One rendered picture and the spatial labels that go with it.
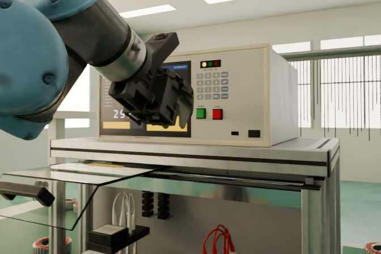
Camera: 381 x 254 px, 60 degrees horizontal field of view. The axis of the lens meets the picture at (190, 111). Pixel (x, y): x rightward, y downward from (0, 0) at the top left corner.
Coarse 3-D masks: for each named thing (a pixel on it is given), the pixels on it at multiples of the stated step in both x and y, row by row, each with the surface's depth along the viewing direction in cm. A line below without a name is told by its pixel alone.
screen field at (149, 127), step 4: (176, 120) 73; (176, 124) 73; (148, 128) 77; (152, 128) 76; (156, 128) 76; (160, 128) 75; (168, 128) 74; (172, 128) 74; (176, 128) 73; (180, 128) 73; (184, 128) 72
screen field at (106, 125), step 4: (104, 124) 82; (108, 124) 82; (112, 124) 81; (116, 124) 81; (120, 124) 80; (124, 124) 80; (128, 124) 79; (132, 124) 79; (136, 124) 78; (116, 128) 81; (120, 128) 80; (124, 128) 80; (128, 128) 79; (132, 128) 79; (136, 128) 78; (140, 128) 78
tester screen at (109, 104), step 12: (180, 72) 73; (108, 84) 82; (108, 96) 82; (108, 108) 82; (120, 108) 80; (108, 120) 82; (120, 120) 80; (132, 120) 79; (120, 132) 80; (132, 132) 79; (144, 132) 77; (156, 132) 76; (168, 132) 74; (180, 132) 73
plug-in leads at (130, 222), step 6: (126, 198) 82; (114, 204) 81; (126, 204) 84; (114, 210) 80; (114, 216) 80; (132, 216) 80; (114, 222) 80; (120, 222) 78; (126, 222) 82; (132, 222) 80; (132, 228) 80
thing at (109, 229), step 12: (96, 228) 75; (108, 228) 75; (120, 228) 75; (144, 228) 82; (96, 240) 72; (108, 240) 71; (120, 240) 73; (132, 240) 77; (84, 252) 72; (96, 252) 72; (108, 252) 70; (120, 252) 81
